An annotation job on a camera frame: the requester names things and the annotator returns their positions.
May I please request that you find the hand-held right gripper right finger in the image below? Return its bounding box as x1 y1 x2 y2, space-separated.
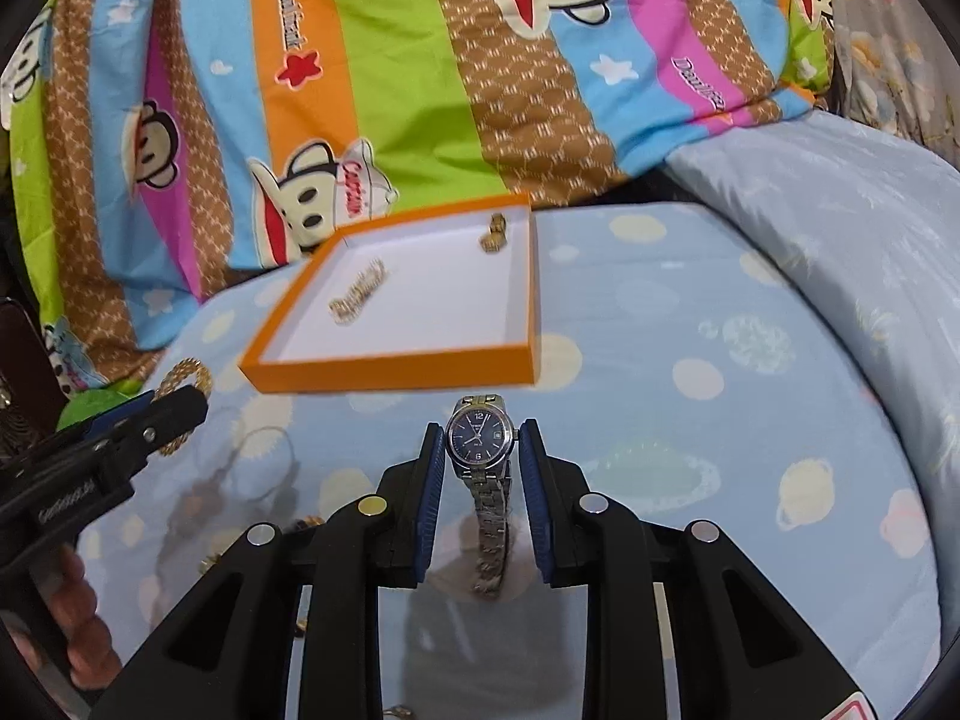
517 418 880 720

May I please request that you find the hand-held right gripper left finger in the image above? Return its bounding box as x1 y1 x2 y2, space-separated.
101 422 451 720

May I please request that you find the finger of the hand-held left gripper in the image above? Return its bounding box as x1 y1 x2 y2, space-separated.
79 390 160 440
131 384 210 466

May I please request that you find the gold braided bangle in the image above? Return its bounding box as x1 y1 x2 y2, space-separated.
152 358 216 458

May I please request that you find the silver wristwatch with dark dial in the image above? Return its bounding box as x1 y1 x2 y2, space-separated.
444 394 520 601

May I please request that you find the orange shallow cardboard box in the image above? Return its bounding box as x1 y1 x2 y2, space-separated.
238 193 542 395

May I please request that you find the person's left hand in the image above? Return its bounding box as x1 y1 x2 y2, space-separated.
30 544 125 691

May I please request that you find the light blue polka-dot blanket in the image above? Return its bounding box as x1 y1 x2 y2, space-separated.
75 199 942 720

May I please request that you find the striped cartoon monkey blanket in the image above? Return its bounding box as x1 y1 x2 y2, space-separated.
0 0 837 391

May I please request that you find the pale blue floral quilt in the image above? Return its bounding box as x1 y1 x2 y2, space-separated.
664 109 960 616

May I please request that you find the grey floral cloth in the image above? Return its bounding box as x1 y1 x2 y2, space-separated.
821 0 960 151

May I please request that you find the white pearl bracelet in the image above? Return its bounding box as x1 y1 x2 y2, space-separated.
328 259 389 325

